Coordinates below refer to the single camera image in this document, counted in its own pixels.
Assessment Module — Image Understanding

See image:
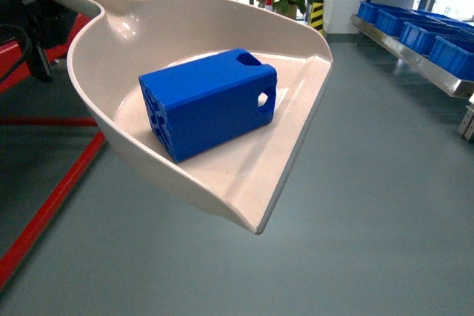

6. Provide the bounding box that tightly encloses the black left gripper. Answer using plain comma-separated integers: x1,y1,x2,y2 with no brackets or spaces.
1,0,76,82

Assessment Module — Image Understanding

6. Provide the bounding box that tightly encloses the blue plastic block part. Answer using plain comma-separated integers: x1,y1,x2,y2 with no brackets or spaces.
138,49,278,162

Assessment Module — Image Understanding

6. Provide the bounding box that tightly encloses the beige plastic scoop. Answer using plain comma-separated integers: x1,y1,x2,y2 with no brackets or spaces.
54,0,333,235

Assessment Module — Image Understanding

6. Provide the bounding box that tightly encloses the blue bin centre shelf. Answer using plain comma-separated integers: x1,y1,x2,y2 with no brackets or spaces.
399,21,463,56

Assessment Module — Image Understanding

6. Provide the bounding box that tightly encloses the steel roller shelf rack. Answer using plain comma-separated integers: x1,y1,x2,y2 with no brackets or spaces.
351,0,473,100

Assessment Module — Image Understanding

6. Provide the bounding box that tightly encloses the yellow black striped bollard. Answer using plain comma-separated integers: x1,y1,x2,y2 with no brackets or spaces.
307,0,326,36

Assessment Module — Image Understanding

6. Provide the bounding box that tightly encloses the blue bin right front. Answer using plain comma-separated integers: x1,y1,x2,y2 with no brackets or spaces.
428,36,473,81

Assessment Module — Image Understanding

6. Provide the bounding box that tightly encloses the red table frame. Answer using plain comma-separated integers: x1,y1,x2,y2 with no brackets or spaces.
0,0,186,291

